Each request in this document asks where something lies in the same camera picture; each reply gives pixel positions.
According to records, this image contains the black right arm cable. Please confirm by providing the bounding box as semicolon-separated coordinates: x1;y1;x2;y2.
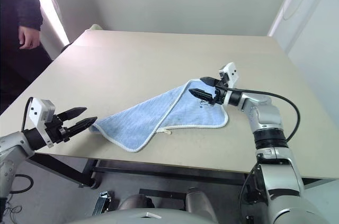
225;88;301;142

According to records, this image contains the light blue white-edged towel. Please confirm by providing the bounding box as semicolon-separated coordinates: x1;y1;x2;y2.
88;78;229;153

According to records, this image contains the black flat base bar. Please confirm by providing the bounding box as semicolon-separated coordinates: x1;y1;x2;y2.
139;188;186;201

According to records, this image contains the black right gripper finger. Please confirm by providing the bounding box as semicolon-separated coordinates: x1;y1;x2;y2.
188;88;216;104
200;76;220;87

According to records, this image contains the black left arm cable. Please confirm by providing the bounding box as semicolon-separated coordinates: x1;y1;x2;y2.
22;96;34;132

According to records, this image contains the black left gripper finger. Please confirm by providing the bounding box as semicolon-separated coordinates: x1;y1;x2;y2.
56;106;88;122
63;117;98;138

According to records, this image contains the silver robot torso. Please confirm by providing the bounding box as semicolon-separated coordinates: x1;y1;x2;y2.
71;207;212;224

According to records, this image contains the thin white wall cable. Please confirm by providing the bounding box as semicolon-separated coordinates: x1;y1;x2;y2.
282;0;315;21

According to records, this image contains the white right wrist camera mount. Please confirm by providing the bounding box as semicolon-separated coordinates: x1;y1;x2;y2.
218;61;240;89

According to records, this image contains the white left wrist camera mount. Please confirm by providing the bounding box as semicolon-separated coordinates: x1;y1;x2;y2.
26;97;57;148

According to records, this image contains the grey rounded shape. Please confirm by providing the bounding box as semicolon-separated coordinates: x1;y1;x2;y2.
184;186;219;221

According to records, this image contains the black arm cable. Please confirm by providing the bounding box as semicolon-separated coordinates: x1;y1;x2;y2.
225;88;301;142
22;96;34;132

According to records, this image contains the thin grey floor wire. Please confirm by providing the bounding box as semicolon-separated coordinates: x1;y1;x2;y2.
0;196;23;216

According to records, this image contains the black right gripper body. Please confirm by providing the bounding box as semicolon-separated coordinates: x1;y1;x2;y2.
213;74;231;106

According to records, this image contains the bare person hand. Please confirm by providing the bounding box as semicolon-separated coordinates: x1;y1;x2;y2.
19;25;41;50

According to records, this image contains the person in dark clothes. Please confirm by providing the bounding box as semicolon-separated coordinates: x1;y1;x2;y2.
0;0;53;116

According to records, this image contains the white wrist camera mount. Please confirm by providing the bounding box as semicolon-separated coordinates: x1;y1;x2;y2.
218;61;240;89
26;97;57;148

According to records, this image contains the black metal table frame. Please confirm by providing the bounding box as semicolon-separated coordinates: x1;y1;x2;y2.
28;152;333;190

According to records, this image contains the chrome metal bracket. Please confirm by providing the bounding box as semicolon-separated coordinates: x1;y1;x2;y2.
92;190;113;217

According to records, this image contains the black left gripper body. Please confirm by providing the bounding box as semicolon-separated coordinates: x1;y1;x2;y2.
44;114;72;144

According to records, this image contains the black floor cable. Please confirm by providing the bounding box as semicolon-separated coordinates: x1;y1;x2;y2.
7;173;34;196

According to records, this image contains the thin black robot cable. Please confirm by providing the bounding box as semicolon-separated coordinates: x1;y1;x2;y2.
237;162;262;221

